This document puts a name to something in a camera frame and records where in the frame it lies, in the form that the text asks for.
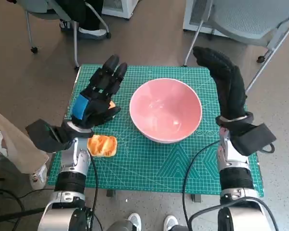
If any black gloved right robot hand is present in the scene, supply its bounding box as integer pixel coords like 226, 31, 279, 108
192, 46, 249, 121

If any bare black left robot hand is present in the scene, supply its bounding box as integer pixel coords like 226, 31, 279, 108
70, 54, 128, 128

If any round toy bread bun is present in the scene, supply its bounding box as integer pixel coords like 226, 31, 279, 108
107, 100, 117, 119

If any braided toy bread loaf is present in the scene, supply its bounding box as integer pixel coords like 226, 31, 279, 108
86, 134, 118, 157

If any pink bowl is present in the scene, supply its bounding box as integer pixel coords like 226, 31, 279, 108
129, 77, 203, 144

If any grey mesh office chair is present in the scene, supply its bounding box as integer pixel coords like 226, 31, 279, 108
183, 0, 289, 94

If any green cutting mat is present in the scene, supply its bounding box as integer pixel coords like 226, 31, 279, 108
47, 64, 265, 198

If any person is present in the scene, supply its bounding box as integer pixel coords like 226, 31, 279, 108
59, 0, 110, 40
0, 107, 50, 190
105, 212, 193, 231

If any black stand bar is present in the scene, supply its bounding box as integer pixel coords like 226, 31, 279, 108
0, 207, 46, 223

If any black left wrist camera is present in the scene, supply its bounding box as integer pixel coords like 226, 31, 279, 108
25, 118, 74, 153

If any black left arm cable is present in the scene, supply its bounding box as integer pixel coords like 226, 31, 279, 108
86, 155, 99, 231

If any black right arm loop cable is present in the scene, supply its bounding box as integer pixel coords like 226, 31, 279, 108
186, 197, 277, 231

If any black floor cable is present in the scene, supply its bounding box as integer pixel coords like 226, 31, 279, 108
0, 187, 55, 217

